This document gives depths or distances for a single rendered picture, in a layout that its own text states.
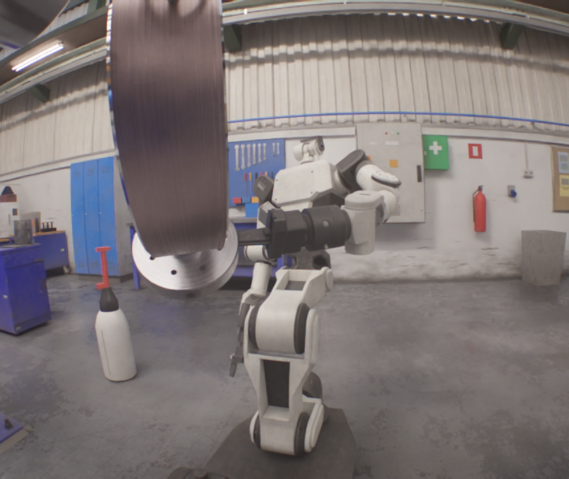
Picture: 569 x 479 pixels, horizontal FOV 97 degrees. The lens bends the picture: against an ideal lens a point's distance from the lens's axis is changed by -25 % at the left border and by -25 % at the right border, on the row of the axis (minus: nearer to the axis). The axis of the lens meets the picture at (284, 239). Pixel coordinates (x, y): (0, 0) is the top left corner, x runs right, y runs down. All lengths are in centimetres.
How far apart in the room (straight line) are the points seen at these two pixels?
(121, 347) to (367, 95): 393
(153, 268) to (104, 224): 436
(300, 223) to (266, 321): 35
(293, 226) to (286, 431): 62
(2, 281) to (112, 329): 144
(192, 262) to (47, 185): 618
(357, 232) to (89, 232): 471
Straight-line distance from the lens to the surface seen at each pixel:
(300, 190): 120
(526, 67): 549
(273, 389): 100
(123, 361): 205
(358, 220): 68
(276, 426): 101
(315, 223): 63
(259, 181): 143
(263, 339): 90
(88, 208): 516
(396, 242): 432
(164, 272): 59
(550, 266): 458
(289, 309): 89
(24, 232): 329
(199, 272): 58
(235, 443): 124
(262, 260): 136
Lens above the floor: 96
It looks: 5 degrees down
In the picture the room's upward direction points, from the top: 2 degrees counter-clockwise
